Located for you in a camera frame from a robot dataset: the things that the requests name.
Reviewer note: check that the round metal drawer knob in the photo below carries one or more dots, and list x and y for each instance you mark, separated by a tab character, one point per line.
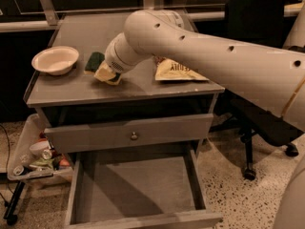
134	136

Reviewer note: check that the white cup in bin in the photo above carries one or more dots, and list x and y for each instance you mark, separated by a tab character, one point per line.
38	147

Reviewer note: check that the metal railing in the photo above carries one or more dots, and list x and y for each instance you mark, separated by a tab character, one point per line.
39	15

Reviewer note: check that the black stand leg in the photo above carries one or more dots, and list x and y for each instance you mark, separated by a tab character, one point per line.
9	215

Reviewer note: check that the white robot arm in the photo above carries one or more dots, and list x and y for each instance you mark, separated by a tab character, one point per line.
272	79

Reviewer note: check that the open grey middle drawer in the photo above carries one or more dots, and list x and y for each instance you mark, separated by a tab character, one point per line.
144	187

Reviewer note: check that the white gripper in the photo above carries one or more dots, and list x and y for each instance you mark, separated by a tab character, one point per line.
111	61

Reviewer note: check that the green yellow sponge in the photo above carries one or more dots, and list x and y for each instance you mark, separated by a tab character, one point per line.
94	62

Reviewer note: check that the grey top drawer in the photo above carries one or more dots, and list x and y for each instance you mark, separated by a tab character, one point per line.
90	137

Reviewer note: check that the black office chair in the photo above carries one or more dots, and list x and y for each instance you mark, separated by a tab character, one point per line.
260	22

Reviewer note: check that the grey drawer cabinet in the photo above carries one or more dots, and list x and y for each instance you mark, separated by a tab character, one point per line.
76	98

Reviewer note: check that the white paper bowl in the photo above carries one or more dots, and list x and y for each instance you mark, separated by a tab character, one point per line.
55	60

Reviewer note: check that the brown yellow chip bag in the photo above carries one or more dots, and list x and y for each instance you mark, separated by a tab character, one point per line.
167	69

